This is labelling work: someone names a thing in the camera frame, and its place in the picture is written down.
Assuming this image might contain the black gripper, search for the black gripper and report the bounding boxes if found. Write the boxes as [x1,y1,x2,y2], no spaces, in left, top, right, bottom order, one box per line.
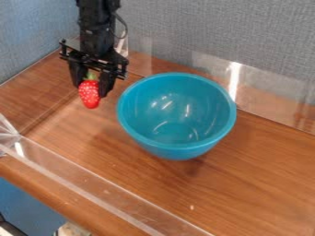
[58,39,129,98]

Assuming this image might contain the red toy strawberry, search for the red toy strawberry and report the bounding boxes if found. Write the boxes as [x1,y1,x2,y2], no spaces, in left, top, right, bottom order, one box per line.
[78,72,101,109]

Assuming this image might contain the blue plastic bowl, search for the blue plastic bowl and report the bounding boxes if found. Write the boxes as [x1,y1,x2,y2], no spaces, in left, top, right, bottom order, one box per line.
[117,72,236,160]

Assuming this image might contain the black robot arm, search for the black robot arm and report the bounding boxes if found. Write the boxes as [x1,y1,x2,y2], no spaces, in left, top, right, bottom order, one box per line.
[58,0,129,98]

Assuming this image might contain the clear acrylic front barrier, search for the clear acrylic front barrier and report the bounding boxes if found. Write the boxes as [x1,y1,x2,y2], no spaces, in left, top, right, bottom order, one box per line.
[0,114,213,236]

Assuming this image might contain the clear acrylic barrier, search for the clear acrylic barrier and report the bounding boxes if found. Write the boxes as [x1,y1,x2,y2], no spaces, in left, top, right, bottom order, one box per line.
[128,36,315,135]
[0,114,213,236]

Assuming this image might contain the clear acrylic back barrier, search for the clear acrylic back barrier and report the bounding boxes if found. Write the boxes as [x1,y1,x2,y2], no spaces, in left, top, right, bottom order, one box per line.
[128,36,315,135]

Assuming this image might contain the clear acrylic corner bracket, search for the clear acrylic corner bracket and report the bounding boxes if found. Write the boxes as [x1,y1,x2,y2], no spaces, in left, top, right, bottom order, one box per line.
[114,31,129,57]

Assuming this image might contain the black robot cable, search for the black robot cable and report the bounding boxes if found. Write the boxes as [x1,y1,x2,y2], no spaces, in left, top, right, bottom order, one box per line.
[113,12,129,41]

